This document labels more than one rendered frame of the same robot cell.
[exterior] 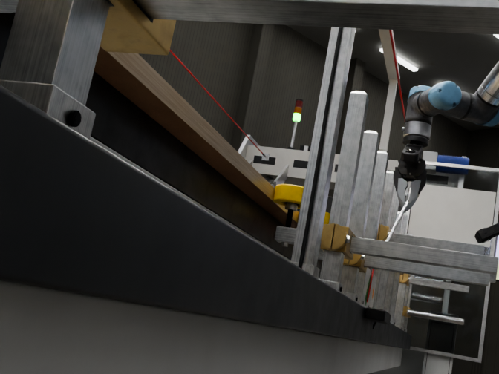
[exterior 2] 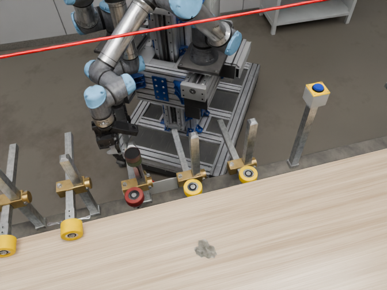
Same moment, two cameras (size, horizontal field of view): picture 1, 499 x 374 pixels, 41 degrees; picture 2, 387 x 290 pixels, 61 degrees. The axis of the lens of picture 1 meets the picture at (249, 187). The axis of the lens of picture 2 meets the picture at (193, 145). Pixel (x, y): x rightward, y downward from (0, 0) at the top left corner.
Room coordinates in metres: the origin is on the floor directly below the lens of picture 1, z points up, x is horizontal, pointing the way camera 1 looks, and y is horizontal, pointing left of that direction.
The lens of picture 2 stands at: (1.97, 0.48, 2.12)
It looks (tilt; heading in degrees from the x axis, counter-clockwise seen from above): 51 degrees down; 240
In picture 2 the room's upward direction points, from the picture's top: 4 degrees counter-clockwise
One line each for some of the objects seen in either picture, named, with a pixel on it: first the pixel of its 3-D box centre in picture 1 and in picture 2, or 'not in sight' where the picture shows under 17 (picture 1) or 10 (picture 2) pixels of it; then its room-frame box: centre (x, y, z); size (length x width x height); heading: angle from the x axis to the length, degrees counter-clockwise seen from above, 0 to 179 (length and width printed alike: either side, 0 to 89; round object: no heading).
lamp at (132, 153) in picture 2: not in sight; (136, 168); (1.80, -0.30, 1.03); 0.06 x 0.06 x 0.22; 72
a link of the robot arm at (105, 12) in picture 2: not in sight; (112, 14); (1.50, -1.13, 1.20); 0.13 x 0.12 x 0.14; 169
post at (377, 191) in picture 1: (369, 236); (140, 177); (1.78, -0.34, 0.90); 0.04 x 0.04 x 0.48; 72
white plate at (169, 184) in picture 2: (369, 291); (151, 188); (1.75, -0.36, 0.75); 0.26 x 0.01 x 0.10; 162
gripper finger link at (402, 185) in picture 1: (402, 195); (114, 151); (1.84, -0.43, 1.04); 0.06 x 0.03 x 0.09; 162
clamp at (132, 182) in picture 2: not in sight; (137, 185); (1.81, -0.35, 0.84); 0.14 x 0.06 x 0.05; 162
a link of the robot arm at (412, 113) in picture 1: (421, 107); (98, 102); (1.83, -0.44, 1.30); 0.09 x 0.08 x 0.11; 14
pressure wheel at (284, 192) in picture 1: (290, 212); (247, 179); (1.38, -0.09, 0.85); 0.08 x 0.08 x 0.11
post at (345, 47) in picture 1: (324, 142); (302, 136); (1.06, -0.11, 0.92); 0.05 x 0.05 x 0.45; 72
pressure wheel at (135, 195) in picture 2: not in sight; (136, 201); (1.85, -0.28, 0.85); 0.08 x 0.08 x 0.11
